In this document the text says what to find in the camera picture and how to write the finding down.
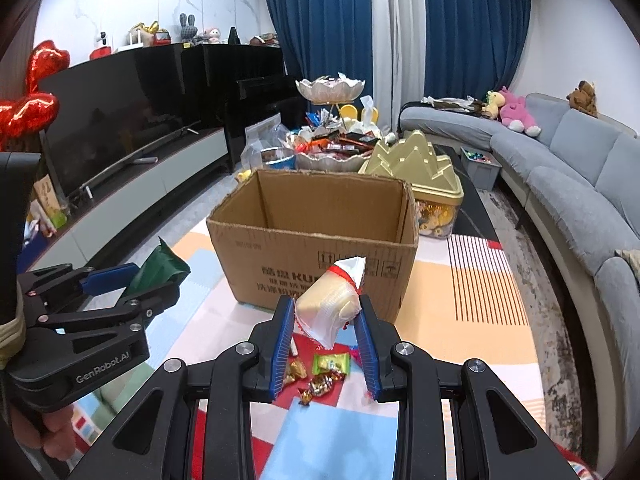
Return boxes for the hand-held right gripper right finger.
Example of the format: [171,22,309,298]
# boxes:
[354,294,576,480]

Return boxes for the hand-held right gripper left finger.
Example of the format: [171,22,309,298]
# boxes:
[75,295,297,480]

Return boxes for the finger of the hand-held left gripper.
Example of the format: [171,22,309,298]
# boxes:
[17,261,144,307]
[36,283,182,335]

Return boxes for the dark green snack packet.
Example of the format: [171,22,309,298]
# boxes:
[125,236,192,302]

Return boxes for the white cake snack packet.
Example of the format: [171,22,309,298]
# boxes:
[294,256,367,349]

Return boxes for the brown cardboard box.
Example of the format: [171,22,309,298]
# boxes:
[206,168,420,322]

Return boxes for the person's left hand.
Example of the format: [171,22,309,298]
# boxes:
[11,399,77,462]

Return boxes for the green candy packet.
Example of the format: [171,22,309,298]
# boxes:
[312,352,351,376]

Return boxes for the gold brown candy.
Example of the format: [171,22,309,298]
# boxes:
[307,372,347,397]

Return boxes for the grey television cabinet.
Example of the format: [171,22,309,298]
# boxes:
[17,127,234,274]

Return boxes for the paper snack bags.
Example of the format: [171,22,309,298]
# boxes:
[29,175,69,237]

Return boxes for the colourful checked tablecloth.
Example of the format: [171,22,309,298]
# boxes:
[75,232,547,480]

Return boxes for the black television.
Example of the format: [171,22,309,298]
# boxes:
[37,50,204,197]

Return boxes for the patterned grey rug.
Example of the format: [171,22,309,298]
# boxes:
[475,180,601,461]

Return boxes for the gold mountain lid tin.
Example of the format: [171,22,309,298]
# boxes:
[358,129,465,239]

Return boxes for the clear plastic bag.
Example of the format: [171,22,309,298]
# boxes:
[240,114,284,171]

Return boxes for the grey storage bin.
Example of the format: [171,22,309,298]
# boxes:
[459,147,503,191]

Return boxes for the white robot toy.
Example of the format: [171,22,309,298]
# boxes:
[90,31,114,61]

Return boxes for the white rack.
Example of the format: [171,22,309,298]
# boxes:
[116,30,146,53]

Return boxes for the black piano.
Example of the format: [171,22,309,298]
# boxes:
[200,43,302,128]

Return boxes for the gold gift bag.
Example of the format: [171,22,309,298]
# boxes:
[131,21,160,46]

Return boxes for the white tissue bag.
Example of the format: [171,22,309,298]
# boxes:
[358,95,381,126]

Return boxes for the tiered white snack bowl stand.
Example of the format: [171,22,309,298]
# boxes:
[286,73,387,174]

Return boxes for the clutter on sofa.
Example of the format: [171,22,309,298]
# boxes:
[422,95,489,111]

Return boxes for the grey corner sofa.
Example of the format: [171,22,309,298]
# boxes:
[399,92,640,411]

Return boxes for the beige jacket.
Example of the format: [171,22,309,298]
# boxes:
[615,248,640,277]

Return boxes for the yellow plush toy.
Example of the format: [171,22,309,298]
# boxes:
[482,90,504,120]

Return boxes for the pink plush toy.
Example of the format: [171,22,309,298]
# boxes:
[498,86,542,136]

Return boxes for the white sheer curtain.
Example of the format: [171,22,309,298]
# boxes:
[369,0,427,127]

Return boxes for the blue curtain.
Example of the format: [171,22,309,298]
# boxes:
[422,0,532,107]
[260,0,376,132]

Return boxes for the brown plush toy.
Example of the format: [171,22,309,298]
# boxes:
[566,80,600,119]

